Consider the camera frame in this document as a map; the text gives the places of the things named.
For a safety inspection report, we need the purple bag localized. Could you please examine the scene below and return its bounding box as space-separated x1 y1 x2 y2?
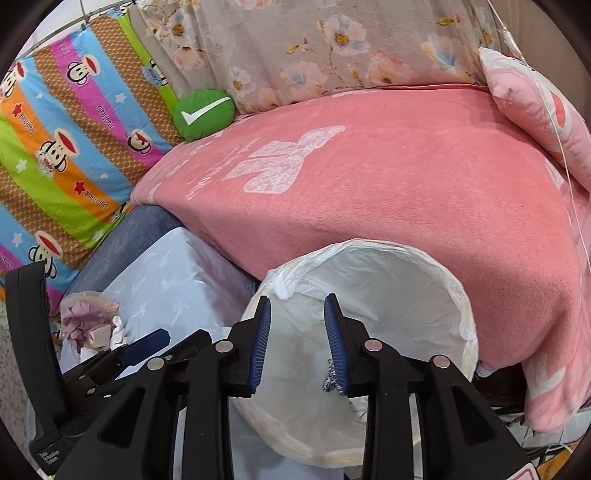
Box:
60 291 119 353

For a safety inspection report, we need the white lined trash bin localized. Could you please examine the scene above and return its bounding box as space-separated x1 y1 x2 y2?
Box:
233 239 479 468

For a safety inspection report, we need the light blue palm cloth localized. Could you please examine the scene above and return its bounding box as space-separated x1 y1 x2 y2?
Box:
27 225 371 480

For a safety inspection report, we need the dark blue cushion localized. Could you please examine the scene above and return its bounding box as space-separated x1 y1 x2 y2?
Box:
65 205 183 295

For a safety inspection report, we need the black patterned ribbon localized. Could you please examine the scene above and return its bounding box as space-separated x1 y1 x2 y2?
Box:
322 359 342 395

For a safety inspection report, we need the colourful monkey print pillow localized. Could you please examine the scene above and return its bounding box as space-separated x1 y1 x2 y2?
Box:
1 8 180 310

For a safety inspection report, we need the green checkmark cushion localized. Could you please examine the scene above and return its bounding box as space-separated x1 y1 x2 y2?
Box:
173 89 236 142

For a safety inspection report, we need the pink fleece blanket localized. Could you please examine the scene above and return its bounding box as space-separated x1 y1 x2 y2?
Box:
131 85 590 432

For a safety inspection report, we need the grey floral blanket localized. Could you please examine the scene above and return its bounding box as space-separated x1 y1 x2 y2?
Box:
128 1 500 114

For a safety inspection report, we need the pink heart pillow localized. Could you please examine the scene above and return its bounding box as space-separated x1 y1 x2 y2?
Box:
479 48 590 190

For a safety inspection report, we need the white thin cable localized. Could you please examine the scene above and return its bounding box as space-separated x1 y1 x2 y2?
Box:
484 0 591 273

